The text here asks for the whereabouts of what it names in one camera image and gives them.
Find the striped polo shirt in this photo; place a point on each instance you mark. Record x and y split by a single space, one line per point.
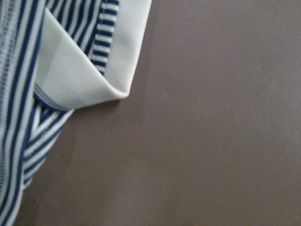
57 56

